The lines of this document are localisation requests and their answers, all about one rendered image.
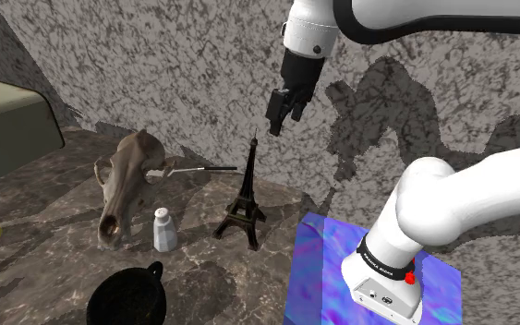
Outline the blue purple robot stand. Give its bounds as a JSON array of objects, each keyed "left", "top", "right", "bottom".
[{"left": 283, "top": 211, "right": 463, "bottom": 325}]

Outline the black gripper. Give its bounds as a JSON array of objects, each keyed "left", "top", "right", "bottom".
[{"left": 265, "top": 48, "right": 326, "bottom": 138}]

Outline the black handled white spatula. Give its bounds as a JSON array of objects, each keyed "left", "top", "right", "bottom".
[{"left": 145, "top": 165, "right": 238, "bottom": 178}]

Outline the white salt shaker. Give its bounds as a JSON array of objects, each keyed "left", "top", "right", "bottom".
[{"left": 152, "top": 207, "right": 178, "bottom": 253}]

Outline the olive green appliance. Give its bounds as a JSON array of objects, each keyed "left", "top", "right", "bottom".
[{"left": 0, "top": 81, "right": 67, "bottom": 191}]

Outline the brown animal skull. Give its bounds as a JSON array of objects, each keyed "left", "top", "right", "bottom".
[{"left": 93, "top": 128, "right": 176, "bottom": 252}]

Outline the dark tower figurine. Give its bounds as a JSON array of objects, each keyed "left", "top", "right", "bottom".
[{"left": 212, "top": 128, "right": 268, "bottom": 252}]

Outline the black round pan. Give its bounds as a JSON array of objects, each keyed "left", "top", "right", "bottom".
[{"left": 86, "top": 260, "right": 168, "bottom": 325}]

